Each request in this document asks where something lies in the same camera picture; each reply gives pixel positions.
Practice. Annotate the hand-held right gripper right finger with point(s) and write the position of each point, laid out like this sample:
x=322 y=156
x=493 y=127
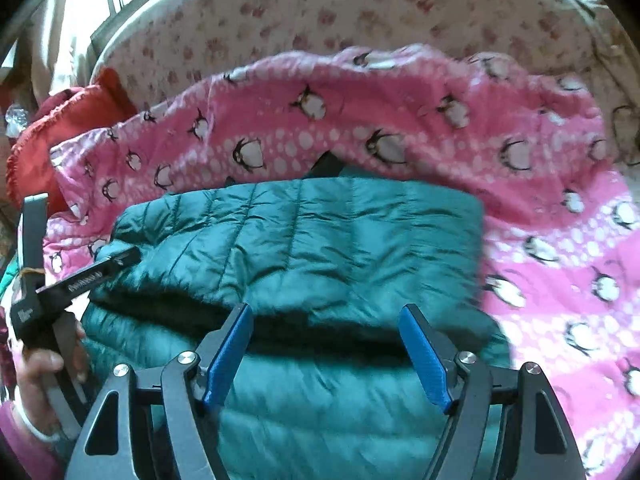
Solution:
x=425 y=355

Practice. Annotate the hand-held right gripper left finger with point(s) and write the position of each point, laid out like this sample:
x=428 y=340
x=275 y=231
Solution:
x=227 y=355

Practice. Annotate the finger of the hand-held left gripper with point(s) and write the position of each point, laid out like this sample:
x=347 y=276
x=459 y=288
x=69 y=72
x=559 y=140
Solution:
x=34 y=240
x=95 y=277

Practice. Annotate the green puffer jacket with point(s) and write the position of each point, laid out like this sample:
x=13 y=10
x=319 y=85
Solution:
x=310 y=240

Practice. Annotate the person's left forearm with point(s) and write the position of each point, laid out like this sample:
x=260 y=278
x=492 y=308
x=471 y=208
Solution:
x=30 y=450

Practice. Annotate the person's left hand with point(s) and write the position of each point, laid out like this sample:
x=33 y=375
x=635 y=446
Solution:
x=35 y=380

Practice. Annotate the bright green cloth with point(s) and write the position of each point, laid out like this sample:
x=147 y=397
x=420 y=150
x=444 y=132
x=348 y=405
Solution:
x=10 y=280

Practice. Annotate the white bangle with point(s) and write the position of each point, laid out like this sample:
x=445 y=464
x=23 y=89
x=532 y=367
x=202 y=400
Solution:
x=35 y=430

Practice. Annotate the red frilled pillow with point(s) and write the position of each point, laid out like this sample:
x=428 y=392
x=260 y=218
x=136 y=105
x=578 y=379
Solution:
x=60 y=130

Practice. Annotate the clear plastic bag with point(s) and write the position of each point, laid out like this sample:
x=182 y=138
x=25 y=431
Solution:
x=19 y=119

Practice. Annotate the pink penguin print blanket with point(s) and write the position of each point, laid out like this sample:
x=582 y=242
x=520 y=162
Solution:
x=500 y=195

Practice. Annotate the beige curtain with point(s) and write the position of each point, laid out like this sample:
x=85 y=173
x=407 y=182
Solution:
x=65 y=45

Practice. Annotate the floral padded bed headboard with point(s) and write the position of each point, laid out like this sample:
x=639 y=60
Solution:
x=320 y=15

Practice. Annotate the beige crumpled cloth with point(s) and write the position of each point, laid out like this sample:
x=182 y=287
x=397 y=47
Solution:
x=595 y=15

